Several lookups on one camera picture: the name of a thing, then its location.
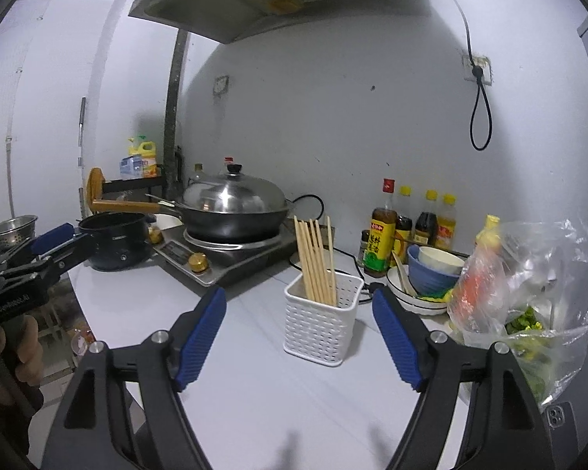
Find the dark vertical pipe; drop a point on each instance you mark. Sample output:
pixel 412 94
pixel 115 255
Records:
pixel 174 107

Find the yellow-capped dark sauce bottle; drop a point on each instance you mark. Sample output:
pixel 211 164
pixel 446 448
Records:
pixel 426 225
pixel 403 235

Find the white woven plastic basket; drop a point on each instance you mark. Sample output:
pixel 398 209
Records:
pixel 318 333

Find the steel range hood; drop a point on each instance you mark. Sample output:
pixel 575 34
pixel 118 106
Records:
pixel 225 0

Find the red-capped green-label sauce bottle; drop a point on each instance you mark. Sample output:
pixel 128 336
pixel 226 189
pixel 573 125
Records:
pixel 380 249

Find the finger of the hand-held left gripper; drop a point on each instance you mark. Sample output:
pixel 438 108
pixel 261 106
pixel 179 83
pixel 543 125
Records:
pixel 63 259
pixel 51 239

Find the round wooden board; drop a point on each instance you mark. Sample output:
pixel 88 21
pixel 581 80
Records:
pixel 94 183

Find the small spice jar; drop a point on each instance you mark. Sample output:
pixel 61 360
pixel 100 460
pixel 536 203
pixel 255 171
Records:
pixel 365 249

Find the yellow oil jug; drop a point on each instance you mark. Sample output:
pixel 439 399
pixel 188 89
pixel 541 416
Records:
pixel 147 161

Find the clear plastic bag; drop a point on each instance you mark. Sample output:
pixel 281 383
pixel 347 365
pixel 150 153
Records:
pixel 544 274

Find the yellow orange squeeze bottle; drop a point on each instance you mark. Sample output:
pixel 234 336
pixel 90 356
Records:
pixel 491 227

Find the blue white packet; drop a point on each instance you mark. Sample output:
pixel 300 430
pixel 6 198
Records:
pixel 130 167

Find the green leafy vegetables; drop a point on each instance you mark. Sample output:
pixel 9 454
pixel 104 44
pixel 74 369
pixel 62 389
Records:
pixel 529 342

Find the black wok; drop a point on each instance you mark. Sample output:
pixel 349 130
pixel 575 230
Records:
pixel 235 225

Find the steel colander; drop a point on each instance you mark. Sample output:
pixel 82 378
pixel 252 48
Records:
pixel 12 232

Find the thin white pipe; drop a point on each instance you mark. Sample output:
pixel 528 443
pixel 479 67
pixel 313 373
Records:
pixel 10 176

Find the white wall socket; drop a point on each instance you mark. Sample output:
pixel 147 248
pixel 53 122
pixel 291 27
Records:
pixel 482 71

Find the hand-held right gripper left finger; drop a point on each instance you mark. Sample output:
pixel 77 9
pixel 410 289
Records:
pixel 201 338

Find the black shelf rack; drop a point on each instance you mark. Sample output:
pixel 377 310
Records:
pixel 132 186

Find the blue bowl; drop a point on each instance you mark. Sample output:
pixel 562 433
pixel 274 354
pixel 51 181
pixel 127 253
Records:
pixel 431 284

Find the clear glass bottle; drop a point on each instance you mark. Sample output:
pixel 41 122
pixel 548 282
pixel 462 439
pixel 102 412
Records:
pixel 199 174

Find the yellow-capped amber sauce bottle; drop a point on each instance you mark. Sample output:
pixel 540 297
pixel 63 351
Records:
pixel 447 230

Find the black power plug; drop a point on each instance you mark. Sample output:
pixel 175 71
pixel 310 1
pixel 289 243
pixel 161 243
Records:
pixel 372 286

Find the steel wok lid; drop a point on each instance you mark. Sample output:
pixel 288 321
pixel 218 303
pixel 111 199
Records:
pixel 235 196

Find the bundle of wooden chopsticks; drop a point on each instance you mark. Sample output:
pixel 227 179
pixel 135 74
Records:
pixel 316 264

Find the person's left hand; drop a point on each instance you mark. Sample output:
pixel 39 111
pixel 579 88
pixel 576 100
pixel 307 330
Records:
pixel 27 352

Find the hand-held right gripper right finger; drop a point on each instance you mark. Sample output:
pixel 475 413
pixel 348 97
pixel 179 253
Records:
pixel 394 338

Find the steel induction cooker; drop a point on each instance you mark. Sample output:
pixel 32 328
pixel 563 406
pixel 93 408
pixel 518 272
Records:
pixel 235 264

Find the yellow green sponge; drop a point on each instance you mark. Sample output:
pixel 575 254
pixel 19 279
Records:
pixel 433 296

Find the small wall box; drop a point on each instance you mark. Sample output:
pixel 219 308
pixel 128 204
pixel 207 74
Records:
pixel 221 85

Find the black saucepan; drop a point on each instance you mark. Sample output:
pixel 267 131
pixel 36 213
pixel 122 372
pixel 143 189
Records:
pixel 117 249

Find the white dark-rimmed plate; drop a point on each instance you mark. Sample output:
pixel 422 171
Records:
pixel 421 307

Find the wooden spoon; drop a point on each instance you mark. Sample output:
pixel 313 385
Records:
pixel 401 274

